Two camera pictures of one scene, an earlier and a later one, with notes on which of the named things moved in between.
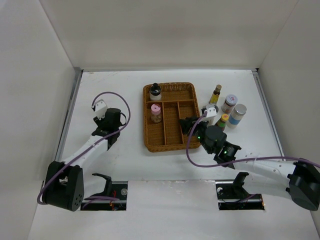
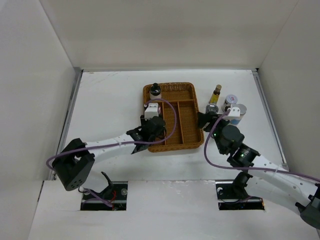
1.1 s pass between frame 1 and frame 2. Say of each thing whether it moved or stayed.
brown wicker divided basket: stayed
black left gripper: moved
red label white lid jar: stayed
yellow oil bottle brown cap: stayed
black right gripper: moved
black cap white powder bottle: stayed
